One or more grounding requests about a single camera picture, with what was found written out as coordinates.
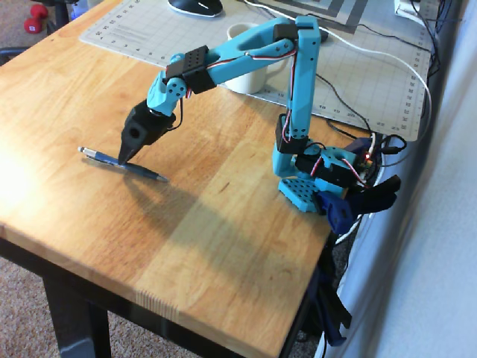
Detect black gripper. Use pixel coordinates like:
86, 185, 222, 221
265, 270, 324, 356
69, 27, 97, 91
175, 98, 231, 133
118, 101, 177, 165

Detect blue black pen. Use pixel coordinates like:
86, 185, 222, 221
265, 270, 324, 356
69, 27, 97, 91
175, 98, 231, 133
77, 146, 169, 183

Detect cream ceramic mug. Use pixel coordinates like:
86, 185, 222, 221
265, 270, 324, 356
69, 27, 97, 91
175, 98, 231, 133
225, 22, 290, 95

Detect ruler strip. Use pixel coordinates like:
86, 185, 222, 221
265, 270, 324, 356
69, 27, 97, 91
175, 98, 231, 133
79, 0, 435, 142

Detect black chair base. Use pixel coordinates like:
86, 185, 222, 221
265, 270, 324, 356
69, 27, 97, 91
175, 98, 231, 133
0, 46, 30, 67

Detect black white computer mouse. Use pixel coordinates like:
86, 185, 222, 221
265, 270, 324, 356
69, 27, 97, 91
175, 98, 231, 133
166, 0, 224, 19

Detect red dumbbell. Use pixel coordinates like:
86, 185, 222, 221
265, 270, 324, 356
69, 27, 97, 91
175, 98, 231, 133
23, 4, 49, 34

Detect blue black table clamp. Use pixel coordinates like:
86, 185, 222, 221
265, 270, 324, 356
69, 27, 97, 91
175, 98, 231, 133
315, 175, 402, 236

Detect motor controller board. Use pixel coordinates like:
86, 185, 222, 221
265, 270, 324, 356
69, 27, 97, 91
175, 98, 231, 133
356, 147, 377, 175

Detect grey white patterned board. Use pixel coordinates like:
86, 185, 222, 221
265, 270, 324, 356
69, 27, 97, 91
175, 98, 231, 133
245, 0, 377, 35

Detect blue black spare clamp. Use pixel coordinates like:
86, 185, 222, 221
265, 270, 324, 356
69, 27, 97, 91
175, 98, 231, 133
311, 260, 353, 348

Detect white box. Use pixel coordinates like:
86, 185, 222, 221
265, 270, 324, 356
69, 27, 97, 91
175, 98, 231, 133
394, 0, 426, 23

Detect black chair post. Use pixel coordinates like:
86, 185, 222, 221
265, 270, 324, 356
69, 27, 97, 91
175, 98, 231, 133
46, 0, 72, 27

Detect black table frame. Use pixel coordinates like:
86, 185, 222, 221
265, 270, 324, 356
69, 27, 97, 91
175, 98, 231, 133
0, 238, 310, 358

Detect black power cable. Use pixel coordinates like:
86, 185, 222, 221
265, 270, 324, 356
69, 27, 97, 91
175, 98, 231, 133
316, 72, 408, 156

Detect thin black desk cable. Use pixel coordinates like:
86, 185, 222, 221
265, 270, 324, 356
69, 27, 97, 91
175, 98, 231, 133
356, 22, 433, 51

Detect white cable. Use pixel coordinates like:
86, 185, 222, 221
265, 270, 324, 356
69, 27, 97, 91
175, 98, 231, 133
319, 28, 433, 245

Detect black cable at wall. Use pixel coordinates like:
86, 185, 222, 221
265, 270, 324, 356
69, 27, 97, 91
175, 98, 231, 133
408, 0, 454, 79

